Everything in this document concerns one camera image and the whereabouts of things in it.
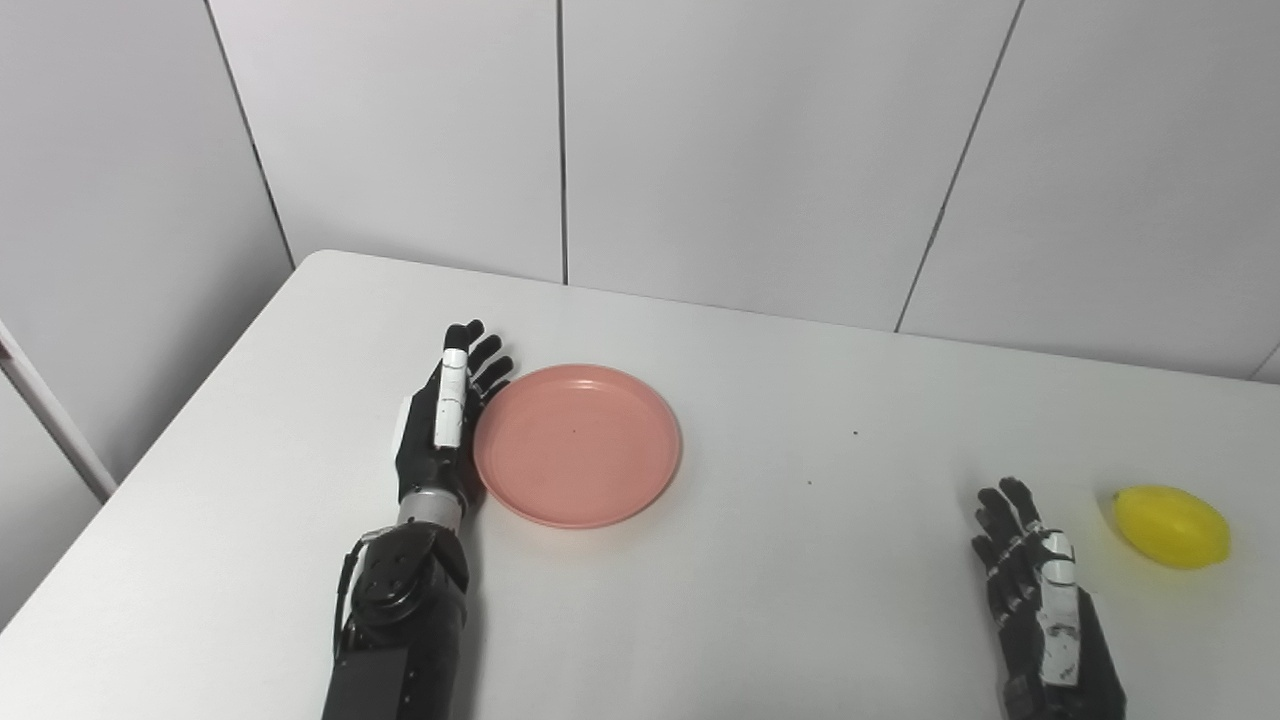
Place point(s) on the pink round plate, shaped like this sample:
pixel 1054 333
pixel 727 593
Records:
pixel 578 445

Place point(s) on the white metal post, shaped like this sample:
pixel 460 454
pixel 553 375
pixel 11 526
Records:
pixel 55 420

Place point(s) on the yellow lemon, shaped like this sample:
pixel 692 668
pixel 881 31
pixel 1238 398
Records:
pixel 1172 526

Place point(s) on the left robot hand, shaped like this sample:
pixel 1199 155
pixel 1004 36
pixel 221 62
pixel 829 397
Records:
pixel 445 430

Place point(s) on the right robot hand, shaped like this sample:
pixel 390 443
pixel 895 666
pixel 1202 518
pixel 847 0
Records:
pixel 1045 610

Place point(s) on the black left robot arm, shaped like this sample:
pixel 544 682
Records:
pixel 405 620

